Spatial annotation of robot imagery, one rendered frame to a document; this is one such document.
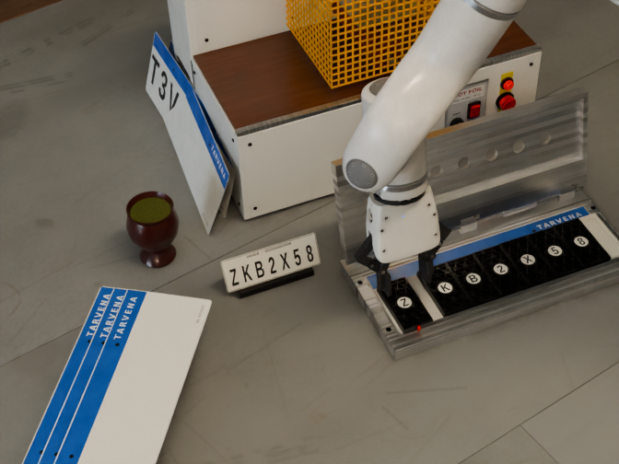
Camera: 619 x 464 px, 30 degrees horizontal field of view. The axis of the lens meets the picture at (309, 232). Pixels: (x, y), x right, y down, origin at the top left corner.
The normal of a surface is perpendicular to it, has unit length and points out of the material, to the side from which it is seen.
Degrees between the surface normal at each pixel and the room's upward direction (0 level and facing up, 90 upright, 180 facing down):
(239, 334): 0
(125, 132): 0
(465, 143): 76
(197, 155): 69
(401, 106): 47
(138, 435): 0
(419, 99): 41
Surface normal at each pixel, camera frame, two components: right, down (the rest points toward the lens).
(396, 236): 0.36, 0.48
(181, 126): -0.90, -0.03
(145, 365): -0.03, -0.71
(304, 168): 0.38, 0.65
